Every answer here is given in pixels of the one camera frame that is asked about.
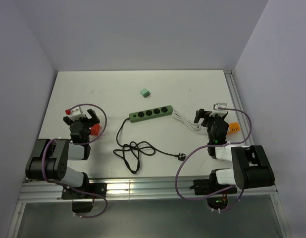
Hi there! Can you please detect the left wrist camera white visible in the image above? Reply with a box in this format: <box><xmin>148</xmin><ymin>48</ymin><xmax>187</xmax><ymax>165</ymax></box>
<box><xmin>64</xmin><ymin>106</ymin><xmax>85</xmax><ymax>121</ymax></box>

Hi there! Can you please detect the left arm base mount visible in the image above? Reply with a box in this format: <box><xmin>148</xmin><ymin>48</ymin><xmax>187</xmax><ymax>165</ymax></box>
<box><xmin>61</xmin><ymin>182</ymin><xmax>107</xmax><ymax>214</ymax></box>

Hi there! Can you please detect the red cube socket adapter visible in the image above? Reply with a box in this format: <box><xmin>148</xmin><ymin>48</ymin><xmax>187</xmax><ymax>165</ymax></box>
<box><xmin>90</xmin><ymin>123</ymin><xmax>101</xmax><ymax>136</ymax></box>

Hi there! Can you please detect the black power cable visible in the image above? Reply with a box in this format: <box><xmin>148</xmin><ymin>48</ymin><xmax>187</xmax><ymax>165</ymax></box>
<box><xmin>113</xmin><ymin>117</ymin><xmax>187</xmax><ymax>175</ymax></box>

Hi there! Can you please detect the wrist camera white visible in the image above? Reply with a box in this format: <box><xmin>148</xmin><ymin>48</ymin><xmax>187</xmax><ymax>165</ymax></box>
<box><xmin>210</xmin><ymin>103</ymin><xmax>228</xmax><ymax>117</ymax></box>
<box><xmin>64</xmin><ymin>106</ymin><xmax>85</xmax><ymax>121</ymax></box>

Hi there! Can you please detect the green power strip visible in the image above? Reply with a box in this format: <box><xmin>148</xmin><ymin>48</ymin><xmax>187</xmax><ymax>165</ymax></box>
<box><xmin>129</xmin><ymin>105</ymin><xmax>173</xmax><ymax>123</ymax></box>

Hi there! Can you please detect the green wall charger plug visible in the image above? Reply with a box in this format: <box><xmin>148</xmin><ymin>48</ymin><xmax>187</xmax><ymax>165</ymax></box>
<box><xmin>140</xmin><ymin>88</ymin><xmax>151</xmax><ymax>98</ymax></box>

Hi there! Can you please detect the orange power strip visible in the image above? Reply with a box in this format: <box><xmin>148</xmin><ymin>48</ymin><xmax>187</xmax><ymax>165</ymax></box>
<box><xmin>227</xmin><ymin>122</ymin><xmax>241</xmax><ymax>134</ymax></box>

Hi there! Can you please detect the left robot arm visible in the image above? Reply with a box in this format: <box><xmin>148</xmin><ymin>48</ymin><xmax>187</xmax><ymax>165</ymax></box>
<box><xmin>25</xmin><ymin>107</ymin><xmax>100</xmax><ymax>198</ymax></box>

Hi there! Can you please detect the aluminium front rail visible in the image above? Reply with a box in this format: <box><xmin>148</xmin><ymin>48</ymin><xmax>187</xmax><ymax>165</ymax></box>
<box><xmin>17</xmin><ymin>177</ymin><xmax>278</xmax><ymax>203</ymax></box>

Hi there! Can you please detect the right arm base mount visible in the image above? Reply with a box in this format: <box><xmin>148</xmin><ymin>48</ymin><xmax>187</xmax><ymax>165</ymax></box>
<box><xmin>190</xmin><ymin>173</ymin><xmax>237</xmax><ymax>210</ymax></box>

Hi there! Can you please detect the white coiled cable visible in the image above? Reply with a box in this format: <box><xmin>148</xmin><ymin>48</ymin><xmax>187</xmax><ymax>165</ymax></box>
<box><xmin>171</xmin><ymin>110</ymin><xmax>208</xmax><ymax>135</ymax></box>

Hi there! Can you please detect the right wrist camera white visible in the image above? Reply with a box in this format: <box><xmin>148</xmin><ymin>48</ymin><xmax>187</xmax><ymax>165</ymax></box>
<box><xmin>210</xmin><ymin>103</ymin><xmax>228</xmax><ymax>117</ymax></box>

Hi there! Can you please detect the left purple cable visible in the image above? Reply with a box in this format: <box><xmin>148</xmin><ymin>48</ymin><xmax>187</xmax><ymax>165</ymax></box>
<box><xmin>42</xmin><ymin>103</ymin><xmax>108</xmax><ymax>219</ymax></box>

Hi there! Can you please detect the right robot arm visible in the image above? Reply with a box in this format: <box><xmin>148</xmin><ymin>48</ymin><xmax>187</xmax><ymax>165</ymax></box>
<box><xmin>194</xmin><ymin>109</ymin><xmax>275</xmax><ymax>194</ymax></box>

